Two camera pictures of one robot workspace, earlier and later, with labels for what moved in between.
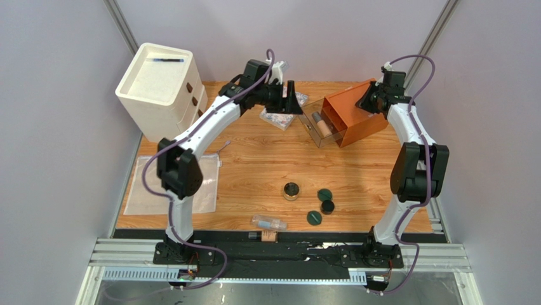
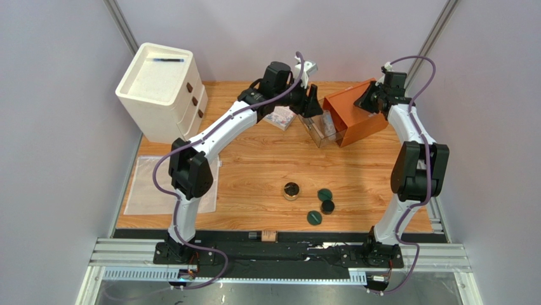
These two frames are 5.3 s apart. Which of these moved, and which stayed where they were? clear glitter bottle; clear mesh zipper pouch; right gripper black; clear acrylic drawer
Moved: clear glitter bottle
Stayed: right gripper black; clear mesh zipper pouch; clear acrylic drawer
